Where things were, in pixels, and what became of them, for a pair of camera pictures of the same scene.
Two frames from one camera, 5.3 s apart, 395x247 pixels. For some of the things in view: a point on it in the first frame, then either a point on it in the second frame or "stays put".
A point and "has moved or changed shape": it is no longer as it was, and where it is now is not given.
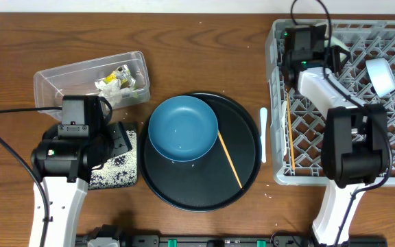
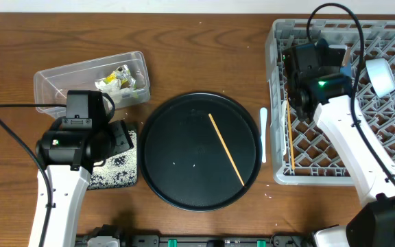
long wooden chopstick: (290, 132) stays put
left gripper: (124, 145) stays put
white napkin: (112, 90) stays put
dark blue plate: (183, 128) has moved or changed shape
